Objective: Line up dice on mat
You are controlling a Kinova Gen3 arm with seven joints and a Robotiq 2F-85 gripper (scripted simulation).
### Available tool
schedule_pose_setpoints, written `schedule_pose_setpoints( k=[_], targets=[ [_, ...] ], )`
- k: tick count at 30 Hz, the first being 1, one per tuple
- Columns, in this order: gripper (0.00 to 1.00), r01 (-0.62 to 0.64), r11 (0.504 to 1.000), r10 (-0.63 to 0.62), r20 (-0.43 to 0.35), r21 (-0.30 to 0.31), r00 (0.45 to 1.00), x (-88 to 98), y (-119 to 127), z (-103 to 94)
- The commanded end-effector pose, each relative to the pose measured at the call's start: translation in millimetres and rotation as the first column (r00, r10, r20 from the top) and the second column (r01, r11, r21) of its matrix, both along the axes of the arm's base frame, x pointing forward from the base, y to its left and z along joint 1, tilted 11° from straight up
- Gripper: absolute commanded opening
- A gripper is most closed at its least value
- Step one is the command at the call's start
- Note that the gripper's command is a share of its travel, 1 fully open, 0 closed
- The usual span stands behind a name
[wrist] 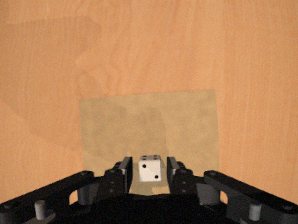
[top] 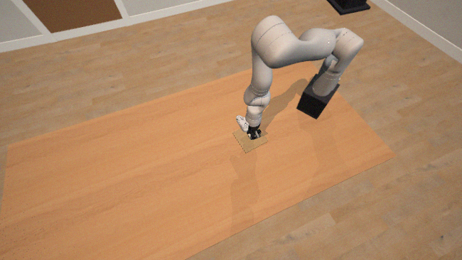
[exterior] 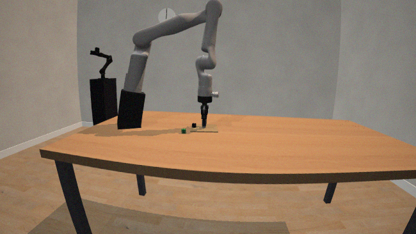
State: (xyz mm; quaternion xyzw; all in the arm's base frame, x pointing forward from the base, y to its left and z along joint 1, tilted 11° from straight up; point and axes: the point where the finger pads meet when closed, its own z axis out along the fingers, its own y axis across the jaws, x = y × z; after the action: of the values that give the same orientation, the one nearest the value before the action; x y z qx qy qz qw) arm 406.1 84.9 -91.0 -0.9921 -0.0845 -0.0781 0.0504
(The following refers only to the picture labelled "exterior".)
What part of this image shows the tan square mat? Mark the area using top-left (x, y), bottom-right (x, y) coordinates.
top-left (190, 124), bottom-right (218, 132)

